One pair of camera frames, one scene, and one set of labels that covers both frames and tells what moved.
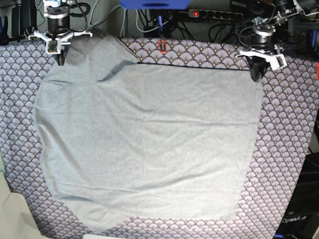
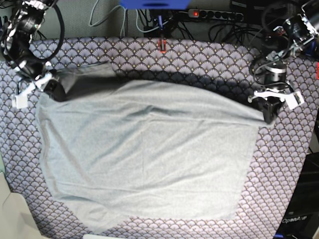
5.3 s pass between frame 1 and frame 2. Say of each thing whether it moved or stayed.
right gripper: moved
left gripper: moved
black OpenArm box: stayed
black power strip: stayed
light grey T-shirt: moved
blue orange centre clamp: stayed
